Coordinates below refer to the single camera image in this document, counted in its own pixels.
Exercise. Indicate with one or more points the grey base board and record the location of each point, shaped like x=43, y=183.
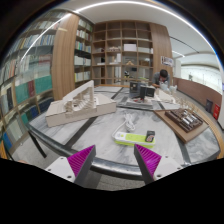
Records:
x=138, y=102

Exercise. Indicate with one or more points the dark bookshelf with pale books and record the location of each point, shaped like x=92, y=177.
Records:
x=82, y=60

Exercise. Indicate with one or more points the person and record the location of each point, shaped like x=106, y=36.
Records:
x=162, y=78

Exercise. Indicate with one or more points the wall poster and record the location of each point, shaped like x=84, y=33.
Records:
x=167, y=61

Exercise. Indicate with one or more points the bookshelf with teal books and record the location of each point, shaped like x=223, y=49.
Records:
x=30, y=76

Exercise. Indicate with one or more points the green and white power strip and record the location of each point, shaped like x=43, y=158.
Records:
x=131, y=139

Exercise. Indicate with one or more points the curved ceiling light strip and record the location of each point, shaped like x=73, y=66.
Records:
x=133, y=2

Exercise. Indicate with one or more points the small white paper model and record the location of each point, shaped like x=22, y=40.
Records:
x=166, y=95

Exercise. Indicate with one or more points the wooden shelf unit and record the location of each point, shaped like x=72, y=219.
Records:
x=123, y=53

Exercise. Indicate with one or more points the brown building model on wooden board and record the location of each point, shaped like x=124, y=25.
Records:
x=181, y=126

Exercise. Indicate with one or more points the low black box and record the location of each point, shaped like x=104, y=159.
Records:
x=148, y=92

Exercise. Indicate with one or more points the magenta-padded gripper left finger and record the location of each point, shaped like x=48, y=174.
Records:
x=63, y=168

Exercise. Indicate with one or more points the white architectural model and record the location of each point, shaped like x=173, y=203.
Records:
x=83, y=108

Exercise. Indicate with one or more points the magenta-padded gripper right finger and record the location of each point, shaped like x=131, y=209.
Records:
x=163, y=166

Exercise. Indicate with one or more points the dark bin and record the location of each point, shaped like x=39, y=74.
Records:
x=209, y=106

